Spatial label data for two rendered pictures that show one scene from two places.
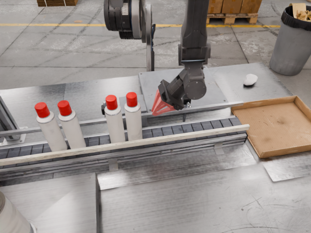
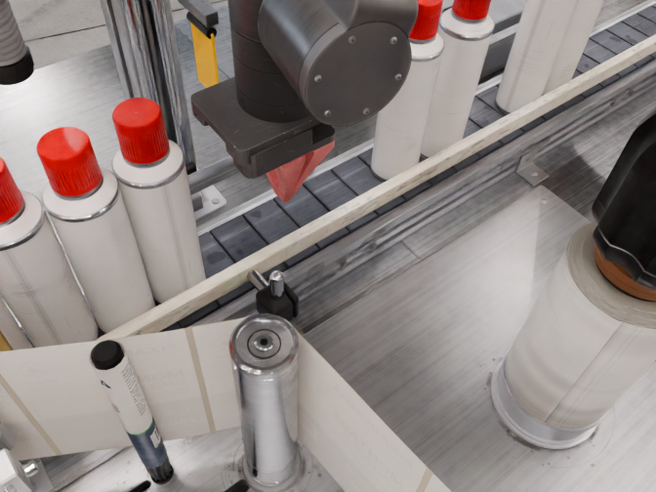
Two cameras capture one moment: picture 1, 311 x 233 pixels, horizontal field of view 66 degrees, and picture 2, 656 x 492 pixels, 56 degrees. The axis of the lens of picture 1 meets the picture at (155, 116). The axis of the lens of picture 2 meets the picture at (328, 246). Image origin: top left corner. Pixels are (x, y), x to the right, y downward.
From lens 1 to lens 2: 0.68 m
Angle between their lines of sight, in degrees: 21
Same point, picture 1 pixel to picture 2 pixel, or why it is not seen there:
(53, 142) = (420, 133)
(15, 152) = (272, 218)
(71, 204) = not seen: hidden behind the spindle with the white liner
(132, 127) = (582, 35)
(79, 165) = (462, 193)
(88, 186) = (561, 218)
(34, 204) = (483, 308)
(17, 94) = (47, 90)
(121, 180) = (581, 194)
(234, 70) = not seen: outside the picture
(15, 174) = (321, 276)
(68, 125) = (481, 55)
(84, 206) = not seen: hidden behind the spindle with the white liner
